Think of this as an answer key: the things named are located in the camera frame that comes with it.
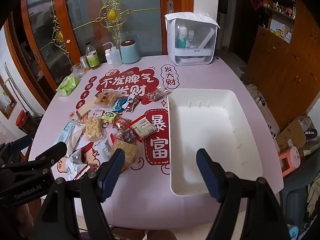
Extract white snack bag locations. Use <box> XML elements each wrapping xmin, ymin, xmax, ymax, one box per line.
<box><xmin>66</xmin><ymin>149</ymin><xmax>90</xmax><ymax>180</ymax></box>

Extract light blue white packet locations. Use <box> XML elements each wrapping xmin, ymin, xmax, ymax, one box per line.
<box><xmin>55</xmin><ymin>120</ymin><xmax>86</xmax><ymax>156</ymax></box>

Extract white barcode snack packet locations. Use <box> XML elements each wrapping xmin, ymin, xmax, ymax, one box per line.
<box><xmin>93</xmin><ymin>138</ymin><xmax>111</xmax><ymax>161</ymax></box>

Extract large biscuit bag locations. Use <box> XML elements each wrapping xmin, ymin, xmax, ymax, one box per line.
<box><xmin>111</xmin><ymin>139</ymin><xmax>138</xmax><ymax>172</ymax></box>

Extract beige wafer snack pack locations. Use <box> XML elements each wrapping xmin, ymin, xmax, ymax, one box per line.
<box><xmin>76</xmin><ymin>97</ymin><xmax>96</xmax><ymax>120</ymax></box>

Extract round cracker pack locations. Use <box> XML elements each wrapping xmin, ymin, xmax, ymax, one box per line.
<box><xmin>86</xmin><ymin>117</ymin><xmax>104</xmax><ymax>141</ymax></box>

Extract red small candy packet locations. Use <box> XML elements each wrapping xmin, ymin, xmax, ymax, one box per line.
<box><xmin>112</xmin><ymin>117</ymin><xmax>132</xmax><ymax>130</ymax></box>

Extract green small snack packet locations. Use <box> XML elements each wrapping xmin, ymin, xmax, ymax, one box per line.
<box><xmin>101</xmin><ymin>111</ymin><xmax>118</xmax><ymax>124</ymax></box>

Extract red white snack packet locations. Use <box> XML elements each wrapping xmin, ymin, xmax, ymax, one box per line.
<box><xmin>129</xmin><ymin>115</ymin><xmax>158</xmax><ymax>142</ymax></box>

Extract orange label cake snack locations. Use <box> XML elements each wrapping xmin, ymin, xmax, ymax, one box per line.
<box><xmin>94</xmin><ymin>90</ymin><xmax>119</xmax><ymax>108</ymax></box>

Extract blue candy packet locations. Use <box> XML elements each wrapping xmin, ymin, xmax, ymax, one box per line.
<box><xmin>113</xmin><ymin>98</ymin><xmax>127</xmax><ymax>112</ymax></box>

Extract brown chocolate snack packet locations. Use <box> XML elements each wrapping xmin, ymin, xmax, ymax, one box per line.
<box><xmin>125</xmin><ymin>94</ymin><xmax>141</xmax><ymax>112</ymax></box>

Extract nut mix snack bag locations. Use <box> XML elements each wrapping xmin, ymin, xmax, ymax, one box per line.
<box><xmin>146</xmin><ymin>86</ymin><xmax>168</xmax><ymax>102</ymax></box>

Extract white plastic tray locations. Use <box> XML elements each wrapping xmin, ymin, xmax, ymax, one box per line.
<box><xmin>168</xmin><ymin>88</ymin><xmax>263</xmax><ymax>197</ymax></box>

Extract red lid jar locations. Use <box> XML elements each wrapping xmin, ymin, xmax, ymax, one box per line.
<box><xmin>16</xmin><ymin>110</ymin><xmax>39</xmax><ymax>138</ymax></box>

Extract pink plastic stool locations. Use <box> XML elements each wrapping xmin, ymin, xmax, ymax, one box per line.
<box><xmin>279</xmin><ymin>146</ymin><xmax>301</xmax><ymax>177</ymax></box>

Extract green tissue pack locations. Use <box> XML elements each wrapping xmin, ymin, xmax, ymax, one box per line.
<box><xmin>56</xmin><ymin>75</ymin><xmax>79</xmax><ymax>96</ymax></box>

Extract cardboard box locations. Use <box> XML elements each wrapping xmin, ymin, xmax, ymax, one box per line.
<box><xmin>276</xmin><ymin>115</ymin><xmax>314</xmax><ymax>152</ymax></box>

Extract clear drinking glass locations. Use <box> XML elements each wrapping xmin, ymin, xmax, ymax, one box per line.
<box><xmin>71</xmin><ymin>63</ymin><xmax>86</xmax><ymax>80</ymax></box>

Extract small glass jar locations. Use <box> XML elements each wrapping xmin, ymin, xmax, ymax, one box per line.
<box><xmin>80</xmin><ymin>55</ymin><xmax>91</xmax><ymax>72</ymax></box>

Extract green label glass bottle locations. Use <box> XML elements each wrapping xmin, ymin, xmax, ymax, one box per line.
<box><xmin>86</xmin><ymin>42</ymin><xmax>100</xmax><ymax>69</ymax></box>

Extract small white pill bottle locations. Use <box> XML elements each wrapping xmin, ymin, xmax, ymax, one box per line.
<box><xmin>105</xmin><ymin>49</ymin><xmax>112</xmax><ymax>64</ymax></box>

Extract white squeeze bottle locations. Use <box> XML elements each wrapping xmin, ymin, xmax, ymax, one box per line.
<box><xmin>103</xmin><ymin>42</ymin><xmax>123</xmax><ymax>67</ymax></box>

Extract light blue canister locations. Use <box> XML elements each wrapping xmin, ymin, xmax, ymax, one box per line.
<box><xmin>120</xmin><ymin>40</ymin><xmax>140</xmax><ymax>64</ymax></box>

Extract wooden glass door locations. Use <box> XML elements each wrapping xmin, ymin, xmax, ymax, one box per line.
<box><xmin>3</xmin><ymin>0</ymin><xmax>194</xmax><ymax>111</ymax></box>

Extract brown wooden cabinet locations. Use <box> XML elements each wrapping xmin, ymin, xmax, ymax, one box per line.
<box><xmin>246</xmin><ymin>0</ymin><xmax>319</xmax><ymax>130</ymax></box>

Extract white transparent storage box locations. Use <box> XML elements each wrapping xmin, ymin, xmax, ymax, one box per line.
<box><xmin>164</xmin><ymin>12</ymin><xmax>220</xmax><ymax>66</ymax></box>

